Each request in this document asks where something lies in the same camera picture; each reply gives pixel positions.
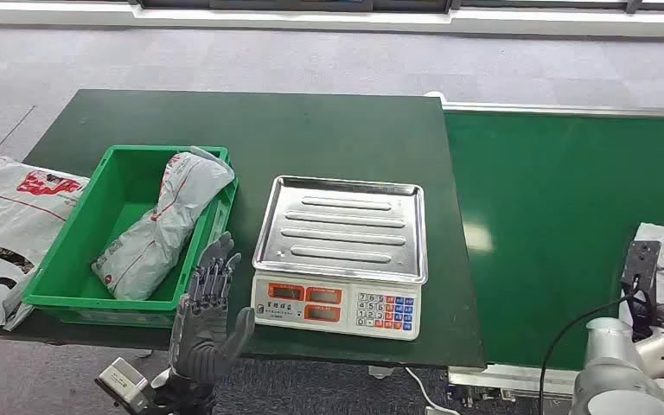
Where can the grey rolled courier package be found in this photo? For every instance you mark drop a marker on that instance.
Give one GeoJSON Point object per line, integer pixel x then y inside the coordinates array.
{"type": "Point", "coordinates": [166, 229]}

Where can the green conveyor belt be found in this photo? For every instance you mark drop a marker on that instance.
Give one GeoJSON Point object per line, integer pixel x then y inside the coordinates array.
{"type": "Point", "coordinates": [538, 229]}

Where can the white table foot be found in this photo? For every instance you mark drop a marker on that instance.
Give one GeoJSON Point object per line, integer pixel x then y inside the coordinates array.
{"type": "Point", "coordinates": [379, 372]}

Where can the dark green table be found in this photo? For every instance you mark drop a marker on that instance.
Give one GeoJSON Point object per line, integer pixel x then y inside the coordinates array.
{"type": "Point", "coordinates": [338, 137]}

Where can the green plastic crate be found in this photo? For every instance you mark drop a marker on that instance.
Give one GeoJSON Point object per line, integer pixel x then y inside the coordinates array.
{"type": "Point", "coordinates": [120, 172]}

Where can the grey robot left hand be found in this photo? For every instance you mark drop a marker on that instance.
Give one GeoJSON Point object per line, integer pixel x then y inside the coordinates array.
{"type": "Point", "coordinates": [200, 343]}

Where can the white scale with steel tray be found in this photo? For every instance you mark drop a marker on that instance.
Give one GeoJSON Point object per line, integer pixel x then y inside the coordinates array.
{"type": "Point", "coordinates": [338, 229]}

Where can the white window ledge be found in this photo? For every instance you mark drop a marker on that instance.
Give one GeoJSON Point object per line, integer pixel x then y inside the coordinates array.
{"type": "Point", "coordinates": [309, 20]}

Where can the dark window frame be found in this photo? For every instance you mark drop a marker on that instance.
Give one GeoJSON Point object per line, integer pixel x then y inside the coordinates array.
{"type": "Point", "coordinates": [309, 4]}

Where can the white printed plastic bag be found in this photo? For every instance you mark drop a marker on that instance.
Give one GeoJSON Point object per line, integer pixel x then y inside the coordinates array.
{"type": "Point", "coordinates": [5, 217]}

